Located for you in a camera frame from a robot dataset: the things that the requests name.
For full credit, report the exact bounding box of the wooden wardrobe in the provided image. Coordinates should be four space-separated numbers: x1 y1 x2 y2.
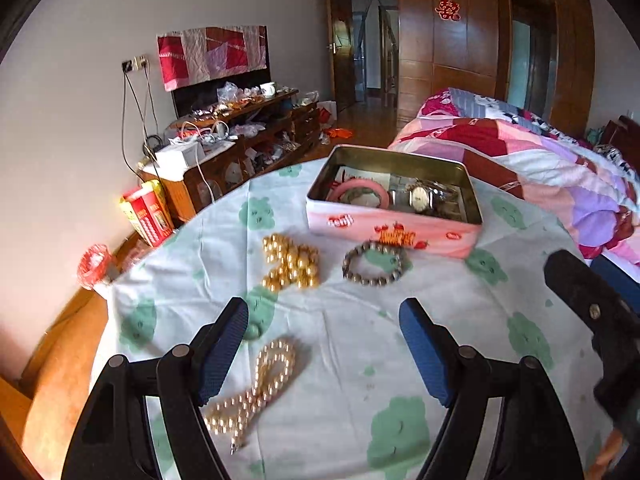
317 0 596 136

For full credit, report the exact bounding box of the pearl necklace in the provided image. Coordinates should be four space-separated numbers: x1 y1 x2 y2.
202 339 297 456

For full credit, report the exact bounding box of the black television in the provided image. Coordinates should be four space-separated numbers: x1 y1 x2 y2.
170 25 271 121

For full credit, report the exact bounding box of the dark wooden headboard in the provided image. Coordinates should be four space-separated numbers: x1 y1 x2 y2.
600 115 640 161

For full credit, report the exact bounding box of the pink trash bin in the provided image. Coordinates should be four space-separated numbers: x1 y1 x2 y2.
77 244 115 291

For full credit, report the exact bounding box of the wooden door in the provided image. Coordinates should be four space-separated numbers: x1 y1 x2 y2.
327 0 356 113

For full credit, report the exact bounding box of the silver gold wristwatch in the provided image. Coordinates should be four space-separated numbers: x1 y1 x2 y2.
389 180 458 212

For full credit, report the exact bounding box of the wooden television cabinet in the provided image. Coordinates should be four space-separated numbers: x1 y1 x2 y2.
137 89 323 223

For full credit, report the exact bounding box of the pink tin box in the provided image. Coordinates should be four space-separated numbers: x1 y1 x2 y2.
306 144 484 260

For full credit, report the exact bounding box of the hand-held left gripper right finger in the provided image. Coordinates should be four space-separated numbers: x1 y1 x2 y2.
398 297 586 480

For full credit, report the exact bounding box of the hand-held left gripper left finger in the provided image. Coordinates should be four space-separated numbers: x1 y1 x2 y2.
60 296 250 480

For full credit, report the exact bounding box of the gold bead bracelet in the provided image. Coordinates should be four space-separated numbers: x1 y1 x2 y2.
261 232 321 293

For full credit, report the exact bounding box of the red pink patchwork cloth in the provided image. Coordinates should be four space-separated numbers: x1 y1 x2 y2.
156 24 268 92

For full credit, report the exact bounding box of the pink purple patchwork quilt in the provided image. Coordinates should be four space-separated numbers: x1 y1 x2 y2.
389 115 640 281

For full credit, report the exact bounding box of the pink bangle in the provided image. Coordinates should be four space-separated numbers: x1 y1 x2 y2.
327 180 391 209

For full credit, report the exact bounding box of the black cable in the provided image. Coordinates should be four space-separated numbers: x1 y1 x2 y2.
122 71 151 161
142 71 162 151

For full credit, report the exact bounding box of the white box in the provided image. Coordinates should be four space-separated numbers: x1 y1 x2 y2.
156 142 200 170

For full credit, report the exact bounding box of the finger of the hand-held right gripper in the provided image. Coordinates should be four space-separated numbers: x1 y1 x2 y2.
544 249 640 426

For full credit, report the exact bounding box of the white cable bundle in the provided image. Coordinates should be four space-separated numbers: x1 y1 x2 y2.
177 120 238 146

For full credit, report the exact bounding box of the red yellow bag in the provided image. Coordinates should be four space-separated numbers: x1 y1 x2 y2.
119 180 175 247

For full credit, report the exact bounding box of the black white patterned pillow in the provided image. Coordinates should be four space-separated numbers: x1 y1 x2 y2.
592 144 626 166

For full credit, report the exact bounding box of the grey bead bracelet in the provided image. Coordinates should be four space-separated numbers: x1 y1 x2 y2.
342 241 412 288

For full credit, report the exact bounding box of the quilt with cow print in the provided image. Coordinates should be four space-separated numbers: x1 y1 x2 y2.
419 87 640 181

